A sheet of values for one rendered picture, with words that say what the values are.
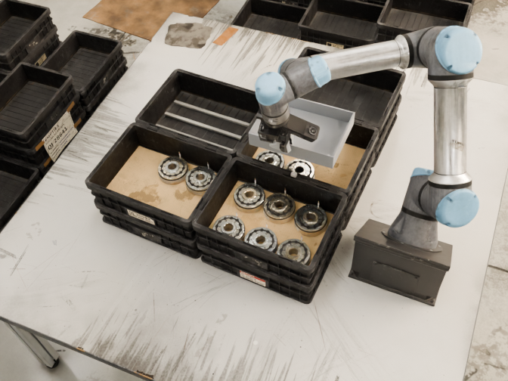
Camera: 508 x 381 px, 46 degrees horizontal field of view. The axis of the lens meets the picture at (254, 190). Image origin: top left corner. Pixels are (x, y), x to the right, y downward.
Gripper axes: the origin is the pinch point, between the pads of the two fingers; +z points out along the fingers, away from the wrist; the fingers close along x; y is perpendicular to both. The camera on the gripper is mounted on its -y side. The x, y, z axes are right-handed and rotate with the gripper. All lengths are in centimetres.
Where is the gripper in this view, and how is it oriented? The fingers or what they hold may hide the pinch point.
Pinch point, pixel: (290, 148)
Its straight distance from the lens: 178.3
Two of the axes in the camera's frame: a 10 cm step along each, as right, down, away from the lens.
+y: -9.4, -2.3, 2.5
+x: -3.0, 9.0, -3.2
